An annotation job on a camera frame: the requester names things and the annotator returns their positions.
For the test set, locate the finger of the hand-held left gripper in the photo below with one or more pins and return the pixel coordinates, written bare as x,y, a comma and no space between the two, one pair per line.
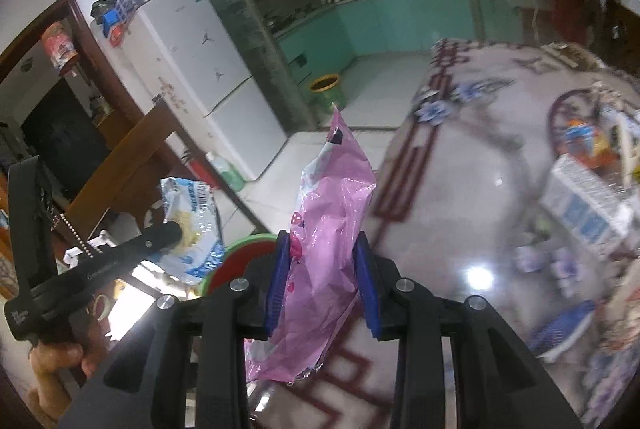
155,239

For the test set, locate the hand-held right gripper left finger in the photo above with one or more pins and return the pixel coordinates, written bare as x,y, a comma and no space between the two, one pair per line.
277,279

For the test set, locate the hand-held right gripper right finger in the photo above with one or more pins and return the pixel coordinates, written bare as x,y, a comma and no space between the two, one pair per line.
367,289

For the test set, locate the blue and white snack bag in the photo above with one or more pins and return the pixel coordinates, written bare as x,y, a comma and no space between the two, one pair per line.
195,219

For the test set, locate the red basin with green rim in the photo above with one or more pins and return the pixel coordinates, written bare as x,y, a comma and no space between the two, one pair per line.
235,259

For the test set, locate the pink plastic bag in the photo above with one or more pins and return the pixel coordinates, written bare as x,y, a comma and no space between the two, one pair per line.
325,219

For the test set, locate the person's left forearm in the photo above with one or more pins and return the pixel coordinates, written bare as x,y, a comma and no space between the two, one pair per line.
37,404

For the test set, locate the person's left hand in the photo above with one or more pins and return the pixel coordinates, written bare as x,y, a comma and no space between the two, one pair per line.
55,359

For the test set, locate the white plastic stand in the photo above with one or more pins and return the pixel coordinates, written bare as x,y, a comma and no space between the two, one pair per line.
92,249

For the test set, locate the red fire extinguisher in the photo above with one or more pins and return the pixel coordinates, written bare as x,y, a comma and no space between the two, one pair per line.
202,171

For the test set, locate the wooden chair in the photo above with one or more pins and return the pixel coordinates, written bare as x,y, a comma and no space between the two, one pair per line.
135,149

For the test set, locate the green plastic bottle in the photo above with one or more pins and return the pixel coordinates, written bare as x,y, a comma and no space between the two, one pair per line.
227,174

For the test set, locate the floral table cover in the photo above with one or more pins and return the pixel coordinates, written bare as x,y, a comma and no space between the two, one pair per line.
465,189

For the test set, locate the white refrigerator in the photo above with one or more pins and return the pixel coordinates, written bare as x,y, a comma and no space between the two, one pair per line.
200,59

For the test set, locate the green bucket with yellow rim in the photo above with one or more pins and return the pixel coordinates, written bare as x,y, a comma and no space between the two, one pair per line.
327,96

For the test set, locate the small red box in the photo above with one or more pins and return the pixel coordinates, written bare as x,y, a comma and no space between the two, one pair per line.
117,35

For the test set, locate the blue plastic basket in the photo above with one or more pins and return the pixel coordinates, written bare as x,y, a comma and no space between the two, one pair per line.
122,9

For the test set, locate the white and blue box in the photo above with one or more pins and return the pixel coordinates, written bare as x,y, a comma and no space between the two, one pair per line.
585,204

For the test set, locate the dark bag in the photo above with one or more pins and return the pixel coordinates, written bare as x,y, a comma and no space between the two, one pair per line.
104,4

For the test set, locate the orange snack packet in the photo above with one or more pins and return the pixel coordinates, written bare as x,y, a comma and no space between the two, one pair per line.
587,141

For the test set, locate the teal kitchen cabinet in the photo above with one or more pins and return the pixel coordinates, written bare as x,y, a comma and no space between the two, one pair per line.
390,19

